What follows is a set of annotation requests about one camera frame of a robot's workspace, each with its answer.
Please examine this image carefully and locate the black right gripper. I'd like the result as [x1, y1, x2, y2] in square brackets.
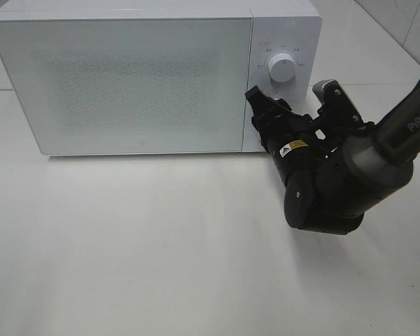
[244, 85, 335, 189]

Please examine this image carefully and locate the white microwave door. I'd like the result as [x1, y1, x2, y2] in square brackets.
[0, 19, 251, 155]

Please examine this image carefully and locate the upper white power knob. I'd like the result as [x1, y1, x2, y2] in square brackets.
[267, 50, 297, 83]

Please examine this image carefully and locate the white microwave oven body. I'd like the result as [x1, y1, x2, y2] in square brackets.
[0, 1, 322, 155]

